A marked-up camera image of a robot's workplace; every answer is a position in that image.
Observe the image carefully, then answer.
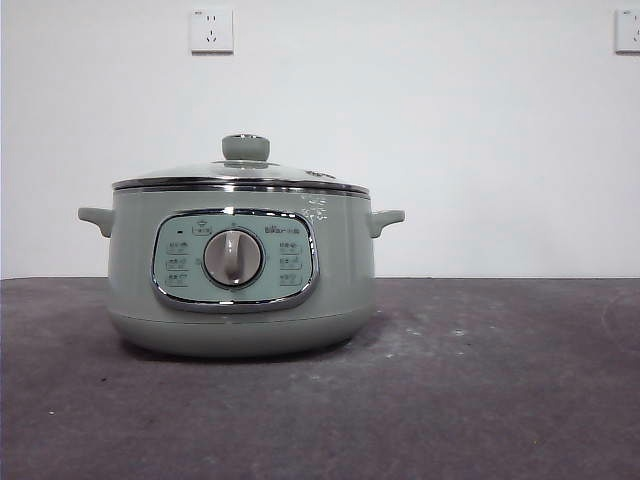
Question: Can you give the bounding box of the pale green electric cooking pot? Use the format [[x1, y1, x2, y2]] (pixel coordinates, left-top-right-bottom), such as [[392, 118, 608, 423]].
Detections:
[[76, 184, 407, 358]]

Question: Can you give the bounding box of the glass lid with green knob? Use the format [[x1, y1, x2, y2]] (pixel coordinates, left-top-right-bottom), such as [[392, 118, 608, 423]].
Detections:
[[110, 133, 370, 194]]

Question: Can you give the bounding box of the white wall socket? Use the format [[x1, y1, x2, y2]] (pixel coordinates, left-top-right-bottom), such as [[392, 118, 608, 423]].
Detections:
[[614, 8, 640, 55], [189, 8, 235, 56]]

